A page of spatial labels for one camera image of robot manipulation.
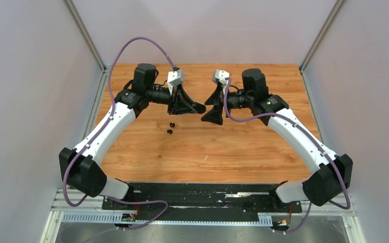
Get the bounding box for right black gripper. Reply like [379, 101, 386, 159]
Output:
[202, 85, 254, 124]

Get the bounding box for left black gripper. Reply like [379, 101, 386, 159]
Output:
[146, 84, 197, 116]

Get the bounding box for black oval case cover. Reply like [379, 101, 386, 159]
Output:
[192, 102, 206, 114]

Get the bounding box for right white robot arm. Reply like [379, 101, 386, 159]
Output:
[201, 68, 353, 212]

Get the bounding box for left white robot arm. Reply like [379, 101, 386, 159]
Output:
[59, 63, 206, 209]

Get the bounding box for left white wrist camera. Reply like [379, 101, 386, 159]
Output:
[167, 69, 185, 95]

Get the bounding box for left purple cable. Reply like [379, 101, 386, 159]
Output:
[62, 36, 176, 231]

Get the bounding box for purple cable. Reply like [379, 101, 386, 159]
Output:
[62, 36, 176, 231]
[222, 77, 352, 235]

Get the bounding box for left aluminium frame post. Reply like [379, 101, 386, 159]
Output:
[63, 0, 107, 78]

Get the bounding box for aluminium frame post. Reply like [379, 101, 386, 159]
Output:
[63, 0, 107, 78]
[299, 0, 346, 73]

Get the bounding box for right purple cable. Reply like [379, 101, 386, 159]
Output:
[222, 77, 352, 235]

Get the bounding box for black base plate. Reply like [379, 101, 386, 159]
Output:
[100, 182, 302, 215]

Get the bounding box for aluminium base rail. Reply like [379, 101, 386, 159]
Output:
[40, 188, 104, 243]

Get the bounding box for slotted cable duct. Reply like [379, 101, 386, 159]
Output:
[62, 208, 273, 226]

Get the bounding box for right aluminium frame post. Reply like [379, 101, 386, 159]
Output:
[299, 0, 346, 73]

